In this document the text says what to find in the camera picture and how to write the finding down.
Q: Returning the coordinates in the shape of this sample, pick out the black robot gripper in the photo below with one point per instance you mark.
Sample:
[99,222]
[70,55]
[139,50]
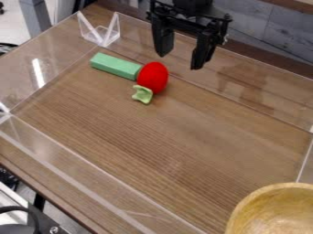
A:
[194,17]

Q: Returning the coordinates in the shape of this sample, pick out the green rectangular block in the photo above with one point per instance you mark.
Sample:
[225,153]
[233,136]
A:
[115,66]

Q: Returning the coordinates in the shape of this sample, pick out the red plush fruit green stem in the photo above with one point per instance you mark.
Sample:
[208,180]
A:
[151,81]

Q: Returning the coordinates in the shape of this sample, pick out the wooden bowl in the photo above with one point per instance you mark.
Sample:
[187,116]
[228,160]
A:
[276,209]

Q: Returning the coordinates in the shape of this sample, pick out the black metal table bracket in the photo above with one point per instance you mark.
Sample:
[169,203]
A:
[48,226]

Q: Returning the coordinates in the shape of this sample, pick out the clear acrylic corner bracket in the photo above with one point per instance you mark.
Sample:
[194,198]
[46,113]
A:
[102,36]

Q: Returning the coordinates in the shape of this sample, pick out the clear acrylic tray walls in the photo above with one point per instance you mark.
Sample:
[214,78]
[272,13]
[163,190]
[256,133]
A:
[157,168]

